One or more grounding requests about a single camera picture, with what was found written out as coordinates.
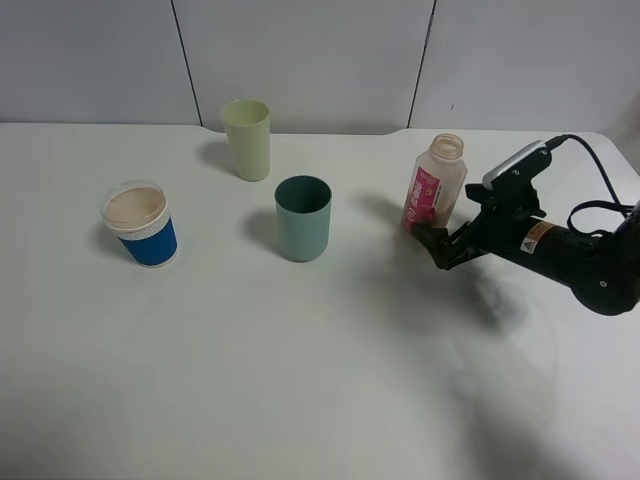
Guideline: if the black wrist camera with silver top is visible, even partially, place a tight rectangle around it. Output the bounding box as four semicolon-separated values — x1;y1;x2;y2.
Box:
482;141;551;195

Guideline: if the clear bottle with pink label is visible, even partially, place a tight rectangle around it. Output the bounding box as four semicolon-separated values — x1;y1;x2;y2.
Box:
401;133;468;232

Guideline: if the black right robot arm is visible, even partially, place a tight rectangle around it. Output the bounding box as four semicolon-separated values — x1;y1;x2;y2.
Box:
411;184;639;316

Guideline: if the black camera cable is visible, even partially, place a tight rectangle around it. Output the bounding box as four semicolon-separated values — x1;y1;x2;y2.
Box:
547;133;640;236

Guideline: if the blue cup with clear lid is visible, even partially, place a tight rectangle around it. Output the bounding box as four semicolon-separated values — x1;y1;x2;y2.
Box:
100;180;178;268

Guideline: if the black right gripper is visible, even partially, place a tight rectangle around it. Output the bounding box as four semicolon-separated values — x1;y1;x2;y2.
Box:
411;183;546;271

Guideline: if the pale yellow plastic cup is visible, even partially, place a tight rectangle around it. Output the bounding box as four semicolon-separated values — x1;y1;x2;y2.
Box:
221;100;270;182

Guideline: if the teal plastic cup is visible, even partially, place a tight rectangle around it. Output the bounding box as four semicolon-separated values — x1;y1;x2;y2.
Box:
274;175;332;262

